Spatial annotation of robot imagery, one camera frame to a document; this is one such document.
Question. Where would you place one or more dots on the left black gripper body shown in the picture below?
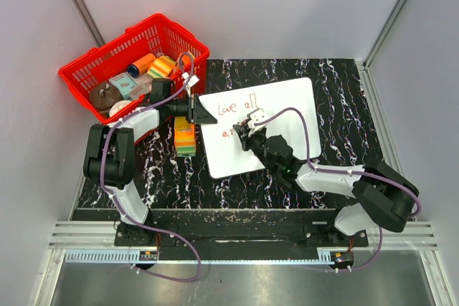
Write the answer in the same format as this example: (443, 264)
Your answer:
(191, 108)

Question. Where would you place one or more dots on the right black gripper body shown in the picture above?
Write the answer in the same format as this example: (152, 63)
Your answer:
(257, 140)

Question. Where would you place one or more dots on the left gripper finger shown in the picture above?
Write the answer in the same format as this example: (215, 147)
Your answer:
(202, 116)
(198, 106)

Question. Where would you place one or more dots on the red capped whiteboard marker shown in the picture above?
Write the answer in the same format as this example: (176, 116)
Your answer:
(239, 129)

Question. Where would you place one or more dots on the white whiteboard black frame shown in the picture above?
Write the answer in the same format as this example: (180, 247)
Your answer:
(222, 147)

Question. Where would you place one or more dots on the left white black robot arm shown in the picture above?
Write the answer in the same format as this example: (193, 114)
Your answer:
(110, 156)

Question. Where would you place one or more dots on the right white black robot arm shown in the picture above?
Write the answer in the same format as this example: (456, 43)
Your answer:
(384, 198)

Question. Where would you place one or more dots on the stacked colourful sponge pack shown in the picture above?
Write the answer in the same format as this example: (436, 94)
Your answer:
(184, 137)

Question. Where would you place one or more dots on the orange snack box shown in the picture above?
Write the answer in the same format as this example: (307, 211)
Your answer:
(184, 61)

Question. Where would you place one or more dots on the pink white packet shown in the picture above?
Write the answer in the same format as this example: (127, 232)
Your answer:
(143, 86)

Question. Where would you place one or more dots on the teal small box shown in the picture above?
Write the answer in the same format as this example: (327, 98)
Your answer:
(124, 83)

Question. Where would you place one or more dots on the white round container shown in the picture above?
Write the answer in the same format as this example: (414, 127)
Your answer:
(118, 106)

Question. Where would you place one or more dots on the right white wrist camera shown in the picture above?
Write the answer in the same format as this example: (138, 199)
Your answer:
(261, 119)

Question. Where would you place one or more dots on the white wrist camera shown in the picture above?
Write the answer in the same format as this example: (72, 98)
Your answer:
(189, 80)
(261, 119)

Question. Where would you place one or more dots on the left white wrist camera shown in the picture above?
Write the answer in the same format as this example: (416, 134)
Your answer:
(189, 80)

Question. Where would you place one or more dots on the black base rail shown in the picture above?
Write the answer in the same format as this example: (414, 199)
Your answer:
(307, 227)

